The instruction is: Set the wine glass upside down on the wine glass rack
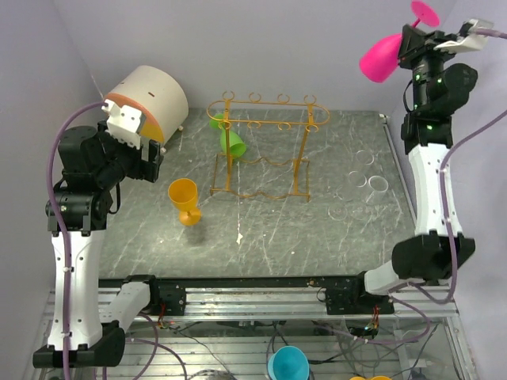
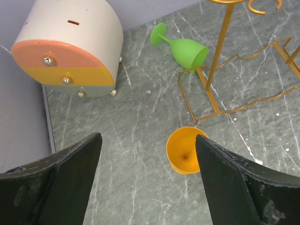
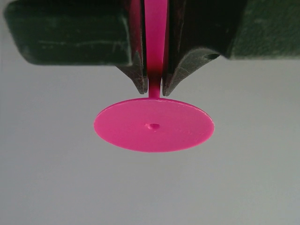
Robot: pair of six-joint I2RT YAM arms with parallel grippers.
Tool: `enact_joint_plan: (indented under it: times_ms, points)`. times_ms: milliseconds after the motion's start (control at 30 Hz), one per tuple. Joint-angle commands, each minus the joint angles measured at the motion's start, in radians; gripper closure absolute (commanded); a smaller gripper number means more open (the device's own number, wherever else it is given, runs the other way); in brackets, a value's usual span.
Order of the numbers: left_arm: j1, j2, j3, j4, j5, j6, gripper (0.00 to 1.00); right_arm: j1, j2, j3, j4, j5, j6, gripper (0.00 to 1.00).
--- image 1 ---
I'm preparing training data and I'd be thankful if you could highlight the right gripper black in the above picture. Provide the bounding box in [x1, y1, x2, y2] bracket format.
[395, 25, 459, 112]

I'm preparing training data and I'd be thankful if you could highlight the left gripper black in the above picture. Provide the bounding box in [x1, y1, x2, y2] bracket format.
[95, 120, 163, 188]

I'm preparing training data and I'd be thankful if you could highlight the pink plastic wine glass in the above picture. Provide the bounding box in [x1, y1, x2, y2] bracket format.
[359, 1, 440, 83]

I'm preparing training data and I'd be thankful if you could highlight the orange plastic wine glass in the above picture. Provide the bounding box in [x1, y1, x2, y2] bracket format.
[168, 178, 201, 226]

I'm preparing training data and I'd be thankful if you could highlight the green plastic wine glass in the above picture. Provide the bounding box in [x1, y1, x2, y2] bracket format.
[209, 113, 246, 158]

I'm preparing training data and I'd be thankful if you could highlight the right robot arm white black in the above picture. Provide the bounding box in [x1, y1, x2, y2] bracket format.
[319, 24, 478, 315]

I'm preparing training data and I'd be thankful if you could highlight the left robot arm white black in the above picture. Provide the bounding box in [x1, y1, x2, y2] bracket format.
[32, 123, 163, 368]

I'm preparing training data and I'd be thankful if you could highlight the white cylindrical bread box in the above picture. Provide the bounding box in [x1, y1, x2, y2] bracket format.
[104, 65, 189, 146]

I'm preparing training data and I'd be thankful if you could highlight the teal plastic cup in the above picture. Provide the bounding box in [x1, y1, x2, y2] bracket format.
[267, 346, 310, 380]

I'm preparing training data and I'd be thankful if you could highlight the orange cup below table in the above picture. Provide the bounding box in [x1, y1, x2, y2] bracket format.
[349, 375, 392, 380]

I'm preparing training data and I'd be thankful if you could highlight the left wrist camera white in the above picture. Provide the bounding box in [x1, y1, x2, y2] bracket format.
[101, 99, 146, 150]

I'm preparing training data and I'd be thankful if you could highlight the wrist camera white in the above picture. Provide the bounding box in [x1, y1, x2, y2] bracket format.
[101, 99, 146, 150]
[433, 18, 494, 54]

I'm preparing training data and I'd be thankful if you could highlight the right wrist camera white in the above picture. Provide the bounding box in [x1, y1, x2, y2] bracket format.
[433, 18, 494, 54]

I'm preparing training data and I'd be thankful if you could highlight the gold wire wine glass rack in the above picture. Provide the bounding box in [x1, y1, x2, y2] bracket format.
[206, 91, 330, 200]

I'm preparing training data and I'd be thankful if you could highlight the aluminium rail frame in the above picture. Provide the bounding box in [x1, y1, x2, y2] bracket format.
[43, 287, 456, 321]

